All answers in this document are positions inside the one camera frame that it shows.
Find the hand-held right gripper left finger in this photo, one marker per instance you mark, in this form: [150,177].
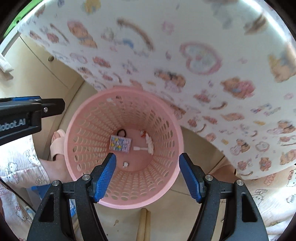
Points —
[105,178]

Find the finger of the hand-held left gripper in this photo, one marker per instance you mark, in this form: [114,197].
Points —
[25,99]
[50,105]

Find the person's leg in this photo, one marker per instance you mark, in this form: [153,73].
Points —
[18,166]
[272,204]

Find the person's left leg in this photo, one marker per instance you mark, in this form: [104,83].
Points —
[18,166]

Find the wooden pole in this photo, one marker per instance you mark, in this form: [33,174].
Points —
[143,224]

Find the pink checked tissue packet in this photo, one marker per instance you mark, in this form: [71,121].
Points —
[120,143]

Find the red white wrapper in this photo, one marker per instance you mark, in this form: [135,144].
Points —
[143,133]

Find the pink plastic basket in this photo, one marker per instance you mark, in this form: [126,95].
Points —
[92,120]

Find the white tube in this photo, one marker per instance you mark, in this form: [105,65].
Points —
[140,148]

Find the blue plastic item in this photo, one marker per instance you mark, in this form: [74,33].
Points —
[38,191]

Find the bear print cloth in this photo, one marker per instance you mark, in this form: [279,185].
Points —
[161,34]

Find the white cabinet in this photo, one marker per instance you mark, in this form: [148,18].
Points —
[34,74]

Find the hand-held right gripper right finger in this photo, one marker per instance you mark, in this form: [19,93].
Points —
[190,178]

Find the white tissue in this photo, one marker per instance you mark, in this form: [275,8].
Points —
[150,144]

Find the person's right leg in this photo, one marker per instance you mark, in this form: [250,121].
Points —
[272,204]

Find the pink slipper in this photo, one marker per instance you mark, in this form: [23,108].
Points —
[57,146]

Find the metal cabinet knob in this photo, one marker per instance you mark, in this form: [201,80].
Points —
[51,58]

